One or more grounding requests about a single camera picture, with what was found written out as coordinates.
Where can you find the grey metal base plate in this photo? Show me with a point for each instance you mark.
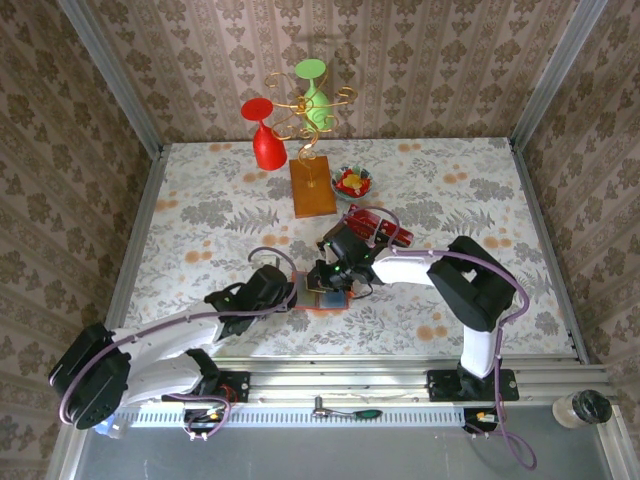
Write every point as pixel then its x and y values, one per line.
pixel 350 455

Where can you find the aluminium side rail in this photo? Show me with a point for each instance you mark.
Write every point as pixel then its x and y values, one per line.
pixel 547 250
pixel 138 235

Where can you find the red candy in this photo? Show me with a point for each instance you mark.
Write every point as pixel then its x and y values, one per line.
pixel 343 188

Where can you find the red wine glass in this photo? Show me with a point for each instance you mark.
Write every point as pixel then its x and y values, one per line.
pixel 267 147

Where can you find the black bracket with yellow connector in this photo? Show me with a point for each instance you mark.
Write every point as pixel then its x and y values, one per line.
pixel 202 420
pixel 480 421

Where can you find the red credit card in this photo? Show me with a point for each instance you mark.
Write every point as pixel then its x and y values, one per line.
pixel 362 219
pixel 402 236

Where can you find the green wine glass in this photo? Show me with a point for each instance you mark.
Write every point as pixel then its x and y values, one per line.
pixel 316 107

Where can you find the yellow candy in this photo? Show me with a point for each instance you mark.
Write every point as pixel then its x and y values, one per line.
pixel 354 181

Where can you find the blue plug connector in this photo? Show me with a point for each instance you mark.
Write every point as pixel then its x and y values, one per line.
pixel 110 431

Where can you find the orange felt card holder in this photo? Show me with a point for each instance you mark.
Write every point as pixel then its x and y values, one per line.
pixel 305 295

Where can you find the aluminium frame post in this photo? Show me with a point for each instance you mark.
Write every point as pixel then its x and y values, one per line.
pixel 555 75
pixel 112 75

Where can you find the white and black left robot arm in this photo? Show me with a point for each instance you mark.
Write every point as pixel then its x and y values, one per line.
pixel 165 332

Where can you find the glass jar dark lid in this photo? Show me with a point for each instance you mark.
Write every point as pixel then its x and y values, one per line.
pixel 585 407

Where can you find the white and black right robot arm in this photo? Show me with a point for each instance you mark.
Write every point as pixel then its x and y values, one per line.
pixel 405 270

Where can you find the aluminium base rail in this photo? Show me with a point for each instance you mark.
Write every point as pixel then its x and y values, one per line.
pixel 340 385

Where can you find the floral tablecloth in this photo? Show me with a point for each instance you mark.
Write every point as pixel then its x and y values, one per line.
pixel 210 175

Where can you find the glass candy bowl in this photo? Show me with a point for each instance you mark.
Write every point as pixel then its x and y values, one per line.
pixel 367 172

